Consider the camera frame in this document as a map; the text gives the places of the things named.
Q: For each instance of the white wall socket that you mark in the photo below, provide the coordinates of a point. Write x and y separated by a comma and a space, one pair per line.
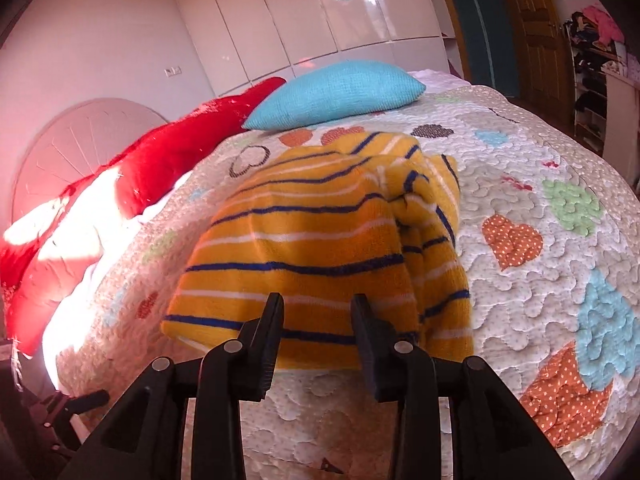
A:
173, 71

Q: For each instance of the wooden door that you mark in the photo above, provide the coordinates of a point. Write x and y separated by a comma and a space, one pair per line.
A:
535, 35

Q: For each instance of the cluttered clothes shelf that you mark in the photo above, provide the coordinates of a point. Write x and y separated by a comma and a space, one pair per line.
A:
600, 75

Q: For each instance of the round white headboard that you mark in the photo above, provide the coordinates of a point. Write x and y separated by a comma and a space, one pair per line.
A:
75, 145

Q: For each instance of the red plush pillow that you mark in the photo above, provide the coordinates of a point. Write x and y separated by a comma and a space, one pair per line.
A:
30, 280

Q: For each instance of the white glossy wardrobe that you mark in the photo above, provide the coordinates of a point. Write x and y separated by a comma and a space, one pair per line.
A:
310, 15

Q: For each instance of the blue knit pillow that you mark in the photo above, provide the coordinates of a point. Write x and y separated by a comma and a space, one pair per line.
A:
335, 92

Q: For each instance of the heart-patterned quilt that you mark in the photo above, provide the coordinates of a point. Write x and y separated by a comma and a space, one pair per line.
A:
525, 260

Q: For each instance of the yellow striped knit sweater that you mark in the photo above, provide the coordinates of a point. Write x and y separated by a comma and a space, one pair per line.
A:
310, 240

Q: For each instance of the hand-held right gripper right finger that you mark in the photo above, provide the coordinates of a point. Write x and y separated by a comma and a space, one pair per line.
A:
368, 345

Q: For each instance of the pink fleece blanket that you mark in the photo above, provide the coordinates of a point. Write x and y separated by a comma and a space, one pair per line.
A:
70, 345

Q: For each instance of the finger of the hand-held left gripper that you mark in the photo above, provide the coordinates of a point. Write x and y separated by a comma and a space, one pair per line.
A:
65, 412

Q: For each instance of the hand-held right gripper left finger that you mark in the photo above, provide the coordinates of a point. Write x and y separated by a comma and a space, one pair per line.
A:
268, 340

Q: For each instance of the red blanket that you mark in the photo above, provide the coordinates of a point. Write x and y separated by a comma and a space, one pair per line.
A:
200, 145

